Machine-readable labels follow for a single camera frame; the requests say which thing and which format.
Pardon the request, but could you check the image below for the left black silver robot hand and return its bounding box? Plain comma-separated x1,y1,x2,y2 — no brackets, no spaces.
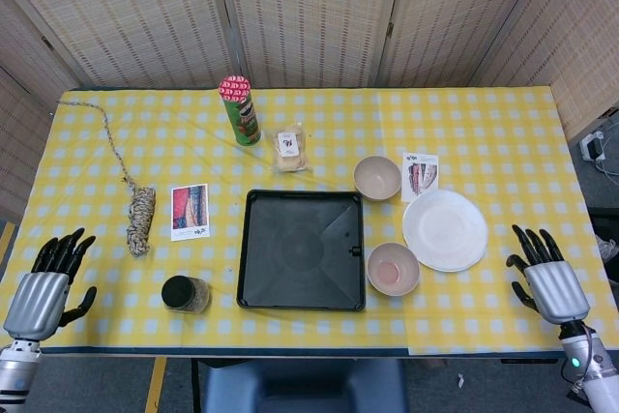
2,227,98,340

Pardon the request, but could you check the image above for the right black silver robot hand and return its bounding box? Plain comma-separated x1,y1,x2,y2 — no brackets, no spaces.
506,224,592,327

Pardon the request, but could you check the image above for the white round plate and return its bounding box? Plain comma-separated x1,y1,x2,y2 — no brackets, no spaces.
401,189,489,273

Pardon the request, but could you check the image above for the beige bowl pink stained inside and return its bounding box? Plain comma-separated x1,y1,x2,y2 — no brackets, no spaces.
366,242,421,296

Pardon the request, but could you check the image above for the plain beige bowl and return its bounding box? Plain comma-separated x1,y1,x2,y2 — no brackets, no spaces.
353,155,402,202

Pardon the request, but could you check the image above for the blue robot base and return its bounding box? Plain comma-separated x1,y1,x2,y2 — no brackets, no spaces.
200,358,410,413

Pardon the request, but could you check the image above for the black square plastic tray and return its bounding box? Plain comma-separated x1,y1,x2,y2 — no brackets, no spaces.
235,189,367,312

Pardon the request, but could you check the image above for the glass jar with black lid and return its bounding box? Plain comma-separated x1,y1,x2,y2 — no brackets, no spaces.
161,275,212,313

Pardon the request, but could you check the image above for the white power adapter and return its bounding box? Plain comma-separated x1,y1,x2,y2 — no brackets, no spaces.
578,130,608,162

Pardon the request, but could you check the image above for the yellow white checked tablecloth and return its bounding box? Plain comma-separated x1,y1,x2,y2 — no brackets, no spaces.
0,86,619,356

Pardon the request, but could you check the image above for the red picture postcard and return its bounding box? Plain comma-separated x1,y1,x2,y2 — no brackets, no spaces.
169,183,213,243

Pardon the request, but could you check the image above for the white postcard with striped drawing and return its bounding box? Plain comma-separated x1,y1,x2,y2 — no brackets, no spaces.
400,152,440,204

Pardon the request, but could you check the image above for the black table leg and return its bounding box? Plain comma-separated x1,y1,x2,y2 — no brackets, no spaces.
190,357,202,413

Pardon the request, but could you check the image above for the green Pringles can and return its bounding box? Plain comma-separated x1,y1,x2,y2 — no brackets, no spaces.
218,74,263,147

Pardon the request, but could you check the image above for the clear packet of bread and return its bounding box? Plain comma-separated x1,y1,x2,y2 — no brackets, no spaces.
269,122,314,176

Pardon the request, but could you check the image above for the woven folding screen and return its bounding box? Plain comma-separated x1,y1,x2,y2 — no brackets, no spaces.
0,0,619,228

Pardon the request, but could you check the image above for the braided multicolour rope bundle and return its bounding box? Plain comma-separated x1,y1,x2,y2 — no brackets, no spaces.
56,99,158,258

